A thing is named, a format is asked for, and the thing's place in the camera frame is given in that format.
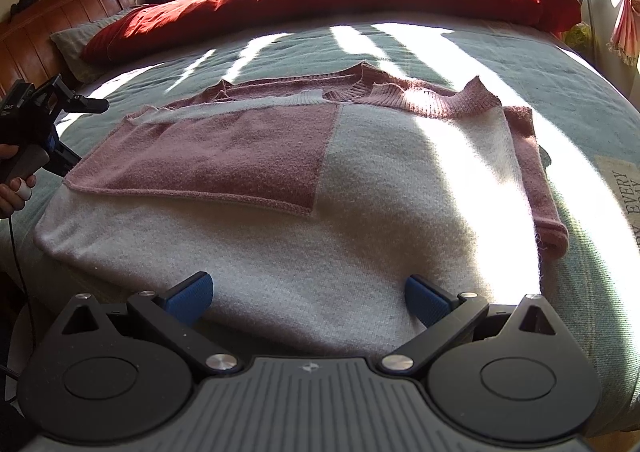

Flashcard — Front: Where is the wooden headboard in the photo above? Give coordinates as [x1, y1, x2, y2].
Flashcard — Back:
[0, 0, 134, 95]

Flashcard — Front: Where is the grey pillow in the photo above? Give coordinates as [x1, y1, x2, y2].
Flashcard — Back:
[50, 6, 140, 84]

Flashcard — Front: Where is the right orange curtain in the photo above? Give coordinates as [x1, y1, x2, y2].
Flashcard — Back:
[608, 0, 639, 67]

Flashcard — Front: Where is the red duvet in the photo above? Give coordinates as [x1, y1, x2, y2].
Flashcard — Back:
[81, 0, 582, 67]

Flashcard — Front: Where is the yellow plastic bag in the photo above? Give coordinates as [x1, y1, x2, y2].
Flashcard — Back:
[563, 22, 593, 58]

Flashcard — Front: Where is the green plaid bed blanket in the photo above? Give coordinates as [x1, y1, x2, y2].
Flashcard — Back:
[1, 14, 639, 435]

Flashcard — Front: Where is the pink and white sweater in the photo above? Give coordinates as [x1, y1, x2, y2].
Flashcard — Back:
[34, 64, 568, 356]

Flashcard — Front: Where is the person's left hand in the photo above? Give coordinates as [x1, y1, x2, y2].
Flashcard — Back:
[0, 175, 37, 219]

